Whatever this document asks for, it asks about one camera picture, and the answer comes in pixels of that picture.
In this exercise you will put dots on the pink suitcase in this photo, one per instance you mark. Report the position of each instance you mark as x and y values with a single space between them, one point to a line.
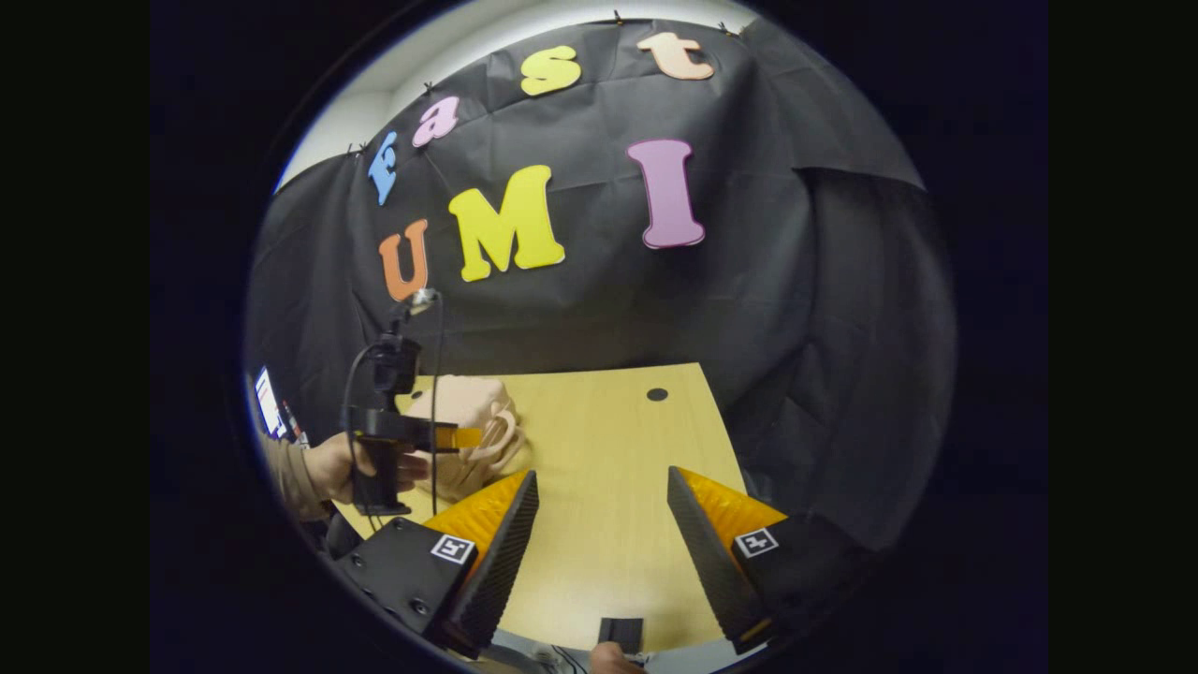
463 402

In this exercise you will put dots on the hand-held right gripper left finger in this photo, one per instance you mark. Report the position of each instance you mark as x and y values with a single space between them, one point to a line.
501 562

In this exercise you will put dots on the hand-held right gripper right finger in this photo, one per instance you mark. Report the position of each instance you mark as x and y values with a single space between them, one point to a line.
711 562

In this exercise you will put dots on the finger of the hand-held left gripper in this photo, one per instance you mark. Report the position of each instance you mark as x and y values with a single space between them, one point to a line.
459 437

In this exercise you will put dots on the black backdrop cloth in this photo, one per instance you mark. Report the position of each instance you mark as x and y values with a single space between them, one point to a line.
608 309

